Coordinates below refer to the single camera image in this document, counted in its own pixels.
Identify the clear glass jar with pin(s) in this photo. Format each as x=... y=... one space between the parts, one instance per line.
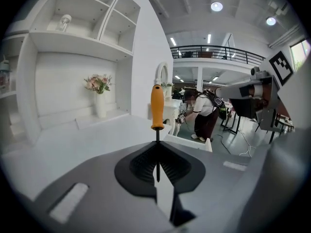
x=63 y=23

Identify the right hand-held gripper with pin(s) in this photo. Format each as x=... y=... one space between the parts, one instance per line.
x=269 y=115

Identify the white carved dressing table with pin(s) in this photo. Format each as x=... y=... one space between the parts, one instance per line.
x=170 y=108

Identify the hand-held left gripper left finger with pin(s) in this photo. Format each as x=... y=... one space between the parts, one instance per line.
x=97 y=178

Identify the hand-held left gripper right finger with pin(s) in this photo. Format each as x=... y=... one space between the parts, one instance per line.
x=218 y=178

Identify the black balcony railing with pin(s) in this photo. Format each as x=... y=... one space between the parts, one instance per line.
x=218 y=52

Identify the white vase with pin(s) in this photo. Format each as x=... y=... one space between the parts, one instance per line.
x=100 y=105

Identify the round ceiling light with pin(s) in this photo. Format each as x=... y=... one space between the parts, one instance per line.
x=271 y=21
x=216 y=6

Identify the white shelf cabinet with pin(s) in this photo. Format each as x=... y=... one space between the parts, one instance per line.
x=73 y=64

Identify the pink flower bouquet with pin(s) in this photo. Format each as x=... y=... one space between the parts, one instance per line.
x=97 y=82

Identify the small potted flowers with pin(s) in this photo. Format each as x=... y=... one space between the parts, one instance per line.
x=167 y=87

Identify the black frame table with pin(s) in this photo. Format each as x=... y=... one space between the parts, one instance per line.
x=230 y=120

